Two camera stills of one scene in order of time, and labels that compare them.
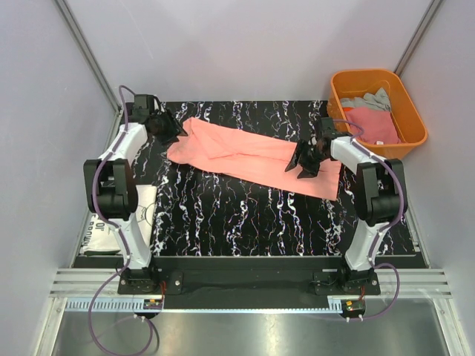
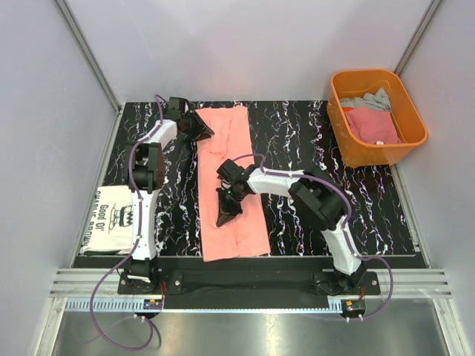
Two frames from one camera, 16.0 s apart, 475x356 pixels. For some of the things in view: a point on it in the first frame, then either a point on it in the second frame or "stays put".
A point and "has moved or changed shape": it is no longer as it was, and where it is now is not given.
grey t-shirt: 379,101 stays put
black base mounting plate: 244,282 stays put
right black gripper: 309,170 -> 225,212
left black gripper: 174,130 -> 199,133
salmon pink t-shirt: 253,158 has moved or changed shape
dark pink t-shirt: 379,124 stays put
